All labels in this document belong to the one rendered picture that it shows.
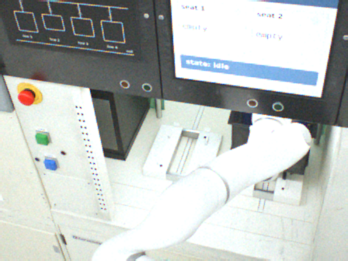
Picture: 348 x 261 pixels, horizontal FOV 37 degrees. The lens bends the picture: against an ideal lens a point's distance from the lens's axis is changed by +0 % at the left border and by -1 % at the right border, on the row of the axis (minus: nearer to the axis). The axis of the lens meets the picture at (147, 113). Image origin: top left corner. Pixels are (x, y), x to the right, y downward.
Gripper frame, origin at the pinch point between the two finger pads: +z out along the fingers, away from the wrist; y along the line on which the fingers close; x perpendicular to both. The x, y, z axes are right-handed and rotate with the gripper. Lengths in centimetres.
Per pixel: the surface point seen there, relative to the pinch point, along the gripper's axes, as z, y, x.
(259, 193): -12.7, -0.9, -31.5
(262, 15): -33, -2, 42
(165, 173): -12.6, -29.9, -31.2
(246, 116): 2.3, -8.2, -16.1
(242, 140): -8.7, -7.4, -15.0
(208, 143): 2.9, -19.9, -31.1
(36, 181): -32, -62, -21
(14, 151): -32, -66, -10
